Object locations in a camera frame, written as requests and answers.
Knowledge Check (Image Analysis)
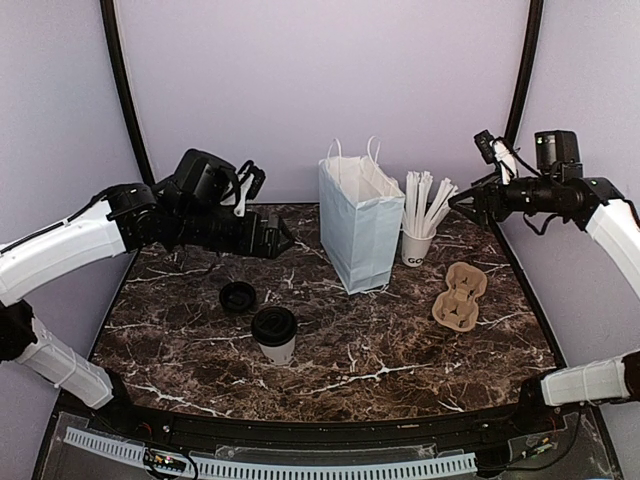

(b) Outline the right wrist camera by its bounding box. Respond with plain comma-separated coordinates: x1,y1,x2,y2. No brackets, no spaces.
474,130,518,185

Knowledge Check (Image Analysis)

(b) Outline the left black frame post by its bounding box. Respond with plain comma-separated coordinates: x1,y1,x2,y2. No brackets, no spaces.
99,0,156,185

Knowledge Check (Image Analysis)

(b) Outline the white paper takeout bag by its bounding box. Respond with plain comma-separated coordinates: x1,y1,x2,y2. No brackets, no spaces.
318,136,405,295

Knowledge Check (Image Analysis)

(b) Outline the white wrapped straws bundle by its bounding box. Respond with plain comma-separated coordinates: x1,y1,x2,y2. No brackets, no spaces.
402,171,458,239

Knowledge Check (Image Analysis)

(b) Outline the brown cardboard cup carrier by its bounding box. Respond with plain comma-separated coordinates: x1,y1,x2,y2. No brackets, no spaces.
432,262,488,332

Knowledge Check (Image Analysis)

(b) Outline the black frame post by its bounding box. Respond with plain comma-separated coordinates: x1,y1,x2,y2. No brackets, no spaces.
482,0,545,211
99,0,156,185

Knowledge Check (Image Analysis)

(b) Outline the white paper coffee cup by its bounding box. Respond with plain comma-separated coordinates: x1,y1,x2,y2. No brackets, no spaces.
259,338,296,366

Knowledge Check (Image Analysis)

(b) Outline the right black frame post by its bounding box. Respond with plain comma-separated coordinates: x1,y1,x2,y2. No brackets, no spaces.
482,0,545,211

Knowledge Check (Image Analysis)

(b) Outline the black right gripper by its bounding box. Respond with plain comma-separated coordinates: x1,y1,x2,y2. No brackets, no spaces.
449,168,560,225

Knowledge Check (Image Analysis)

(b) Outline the black plastic cup lid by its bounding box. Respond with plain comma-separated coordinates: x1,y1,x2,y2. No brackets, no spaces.
219,281,257,314

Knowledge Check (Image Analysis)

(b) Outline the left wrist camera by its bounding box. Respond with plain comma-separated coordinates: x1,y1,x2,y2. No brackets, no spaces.
234,160,266,217

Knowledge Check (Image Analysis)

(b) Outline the grey slotted cable duct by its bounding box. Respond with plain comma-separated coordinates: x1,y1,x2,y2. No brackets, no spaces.
63,427,478,479

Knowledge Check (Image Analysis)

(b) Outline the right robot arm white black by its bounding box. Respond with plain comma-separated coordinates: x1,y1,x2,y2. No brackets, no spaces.
448,130,639,434

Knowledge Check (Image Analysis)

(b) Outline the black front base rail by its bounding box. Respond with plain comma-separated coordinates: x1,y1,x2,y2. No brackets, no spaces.
34,394,622,479

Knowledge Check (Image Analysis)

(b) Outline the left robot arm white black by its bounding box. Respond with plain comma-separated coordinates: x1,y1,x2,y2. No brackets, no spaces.
1,149,294,436

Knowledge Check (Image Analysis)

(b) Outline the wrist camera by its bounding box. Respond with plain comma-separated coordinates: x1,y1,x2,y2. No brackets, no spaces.
474,130,518,185
234,160,266,217

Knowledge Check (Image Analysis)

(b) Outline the white paper straw holder cup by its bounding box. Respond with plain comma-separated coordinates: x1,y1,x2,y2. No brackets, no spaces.
401,229,437,268

